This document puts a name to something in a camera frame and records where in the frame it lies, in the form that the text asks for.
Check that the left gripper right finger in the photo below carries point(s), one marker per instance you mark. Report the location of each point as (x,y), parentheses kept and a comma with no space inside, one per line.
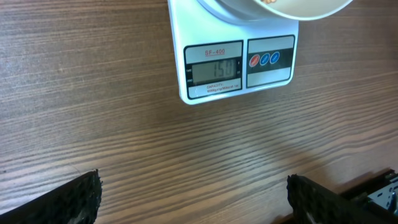
(313,203)

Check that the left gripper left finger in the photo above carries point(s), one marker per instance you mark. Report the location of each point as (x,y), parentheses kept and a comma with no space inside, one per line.
(77,201)

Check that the white digital kitchen scale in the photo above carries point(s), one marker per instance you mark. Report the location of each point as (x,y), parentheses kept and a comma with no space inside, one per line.
(221,52)

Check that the white bowl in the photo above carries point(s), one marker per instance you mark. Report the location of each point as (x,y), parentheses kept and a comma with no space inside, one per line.
(300,10)

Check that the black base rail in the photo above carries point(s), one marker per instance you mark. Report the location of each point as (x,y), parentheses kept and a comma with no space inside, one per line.
(381,190)

